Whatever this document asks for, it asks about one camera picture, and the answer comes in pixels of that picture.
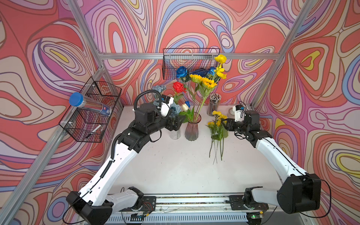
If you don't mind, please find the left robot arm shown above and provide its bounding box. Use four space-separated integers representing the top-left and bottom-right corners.
66 90 182 225

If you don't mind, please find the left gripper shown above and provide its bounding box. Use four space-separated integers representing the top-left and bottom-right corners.
144 108 185 137

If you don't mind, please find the white marker pen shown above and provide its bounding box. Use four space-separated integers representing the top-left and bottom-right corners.
85 125 102 139

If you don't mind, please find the tall yellow flower sprig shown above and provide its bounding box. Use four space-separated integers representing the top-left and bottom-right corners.
215 54 227 79

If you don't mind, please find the wire basket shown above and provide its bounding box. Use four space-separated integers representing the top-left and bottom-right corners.
162 47 220 80
59 78 122 143

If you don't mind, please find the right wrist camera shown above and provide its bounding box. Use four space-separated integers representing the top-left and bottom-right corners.
232 104 247 122

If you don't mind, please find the white tulip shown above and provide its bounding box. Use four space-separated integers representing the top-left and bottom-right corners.
182 104 189 112

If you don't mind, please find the back wire basket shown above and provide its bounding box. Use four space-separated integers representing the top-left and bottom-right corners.
162 47 220 80

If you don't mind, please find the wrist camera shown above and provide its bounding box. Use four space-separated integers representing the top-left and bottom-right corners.
160 95 174 117
232 104 247 122

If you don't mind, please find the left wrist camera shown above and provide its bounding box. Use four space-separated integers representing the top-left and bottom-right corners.
160 95 174 117

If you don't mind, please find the tube with blue cap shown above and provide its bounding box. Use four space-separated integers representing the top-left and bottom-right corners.
69 92 112 116

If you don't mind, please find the clear textured glass vase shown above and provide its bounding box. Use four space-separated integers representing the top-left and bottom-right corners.
169 129 182 140

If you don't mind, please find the red rose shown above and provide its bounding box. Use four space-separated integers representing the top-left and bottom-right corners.
172 82 187 95

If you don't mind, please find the blue tulip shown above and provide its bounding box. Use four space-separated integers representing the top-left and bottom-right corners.
185 101 191 108

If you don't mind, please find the pink ribbed glass vase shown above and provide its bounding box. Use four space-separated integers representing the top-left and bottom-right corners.
185 112 202 141

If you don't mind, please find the left wire basket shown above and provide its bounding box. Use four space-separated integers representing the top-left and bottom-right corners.
59 78 122 143

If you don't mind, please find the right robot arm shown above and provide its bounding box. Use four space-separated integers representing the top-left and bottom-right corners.
222 111 322 214

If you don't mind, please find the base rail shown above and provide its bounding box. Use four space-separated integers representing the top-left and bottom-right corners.
78 192 271 225

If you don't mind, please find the tall sunflower bunch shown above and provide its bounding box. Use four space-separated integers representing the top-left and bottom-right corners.
189 74 218 121

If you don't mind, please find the clear tape roll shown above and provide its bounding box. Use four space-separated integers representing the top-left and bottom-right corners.
227 108 235 119

